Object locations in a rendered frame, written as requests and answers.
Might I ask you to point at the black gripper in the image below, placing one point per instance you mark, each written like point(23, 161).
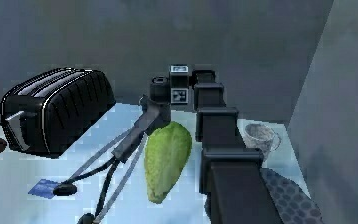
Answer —
point(155, 113)

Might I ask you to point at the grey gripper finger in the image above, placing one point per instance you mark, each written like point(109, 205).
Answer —
point(101, 200)
point(64, 190)

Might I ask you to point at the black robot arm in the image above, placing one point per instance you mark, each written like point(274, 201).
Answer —
point(227, 133)

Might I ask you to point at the blue card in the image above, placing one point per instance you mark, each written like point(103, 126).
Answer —
point(42, 189)

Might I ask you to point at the green lettuce head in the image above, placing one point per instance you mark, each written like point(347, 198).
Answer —
point(167, 156)

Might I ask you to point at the black toaster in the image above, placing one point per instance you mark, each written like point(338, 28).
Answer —
point(63, 110)

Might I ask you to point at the clear glass cup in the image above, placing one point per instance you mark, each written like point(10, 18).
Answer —
point(258, 136)

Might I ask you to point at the grey dotted cloth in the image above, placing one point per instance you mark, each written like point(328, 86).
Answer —
point(290, 200)

